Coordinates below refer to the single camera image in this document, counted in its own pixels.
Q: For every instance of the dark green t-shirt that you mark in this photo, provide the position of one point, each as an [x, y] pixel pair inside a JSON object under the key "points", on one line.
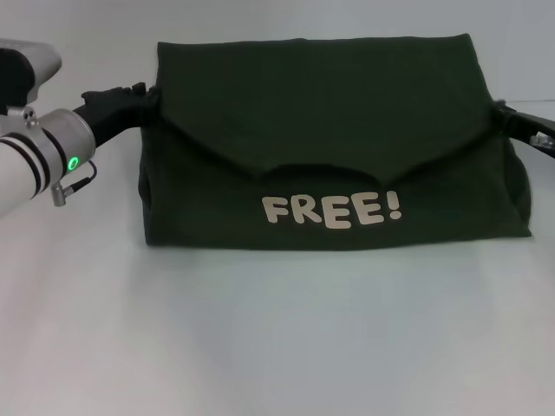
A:
{"points": [[325, 130]]}

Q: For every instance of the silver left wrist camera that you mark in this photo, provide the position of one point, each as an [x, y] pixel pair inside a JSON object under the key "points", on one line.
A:
{"points": [[30, 69]]}

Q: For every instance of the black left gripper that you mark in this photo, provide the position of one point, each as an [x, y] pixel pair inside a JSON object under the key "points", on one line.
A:
{"points": [[112, 110]]}

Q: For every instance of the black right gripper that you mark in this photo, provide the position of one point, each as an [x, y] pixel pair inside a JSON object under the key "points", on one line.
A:
{"points": [[529, 128]]}

